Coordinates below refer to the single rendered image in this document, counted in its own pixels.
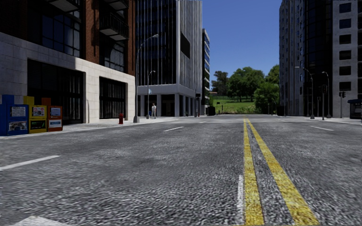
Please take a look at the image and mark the traffic light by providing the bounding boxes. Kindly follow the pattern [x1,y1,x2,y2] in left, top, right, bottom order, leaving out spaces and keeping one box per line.
[194,89,201,118]
[338,91,346,119]
[321,84,328,121]

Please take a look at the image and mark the grey street lamp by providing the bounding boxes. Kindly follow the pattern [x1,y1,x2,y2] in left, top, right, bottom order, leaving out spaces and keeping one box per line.
[133,34,160,123]
[146,70,156,120]
[294,66,315,120]
[321,71,332,119]

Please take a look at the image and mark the pale concrete building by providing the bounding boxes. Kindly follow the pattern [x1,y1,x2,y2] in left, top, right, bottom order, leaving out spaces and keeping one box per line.
[201,28,211,115]

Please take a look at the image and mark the glass tower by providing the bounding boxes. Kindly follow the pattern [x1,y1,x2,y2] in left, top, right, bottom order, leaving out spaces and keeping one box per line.
[135,0,203,118]

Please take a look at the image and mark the trees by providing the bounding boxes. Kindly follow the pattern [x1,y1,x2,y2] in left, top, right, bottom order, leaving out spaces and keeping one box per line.
[210,64,280,115]

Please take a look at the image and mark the orange newspaper box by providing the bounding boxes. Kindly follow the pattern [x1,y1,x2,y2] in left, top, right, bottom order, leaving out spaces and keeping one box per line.
[41,97,63,132]

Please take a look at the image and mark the red brick building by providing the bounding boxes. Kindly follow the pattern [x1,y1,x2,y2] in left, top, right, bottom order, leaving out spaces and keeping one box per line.
[0,0,136,125]

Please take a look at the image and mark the yellow newspaper box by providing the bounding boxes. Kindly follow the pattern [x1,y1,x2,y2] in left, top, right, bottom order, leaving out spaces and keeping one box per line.
[23,96,48,134]

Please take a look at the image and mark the grey concrete tower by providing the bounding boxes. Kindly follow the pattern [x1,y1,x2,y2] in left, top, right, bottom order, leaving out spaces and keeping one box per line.
[279,0,362,118]

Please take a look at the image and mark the blue newspaper box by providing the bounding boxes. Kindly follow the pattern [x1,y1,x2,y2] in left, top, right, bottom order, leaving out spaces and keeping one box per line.
[0,94,29,137]

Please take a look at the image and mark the blue booth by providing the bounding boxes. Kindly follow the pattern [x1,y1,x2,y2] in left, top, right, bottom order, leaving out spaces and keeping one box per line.
[347,98,362,120]

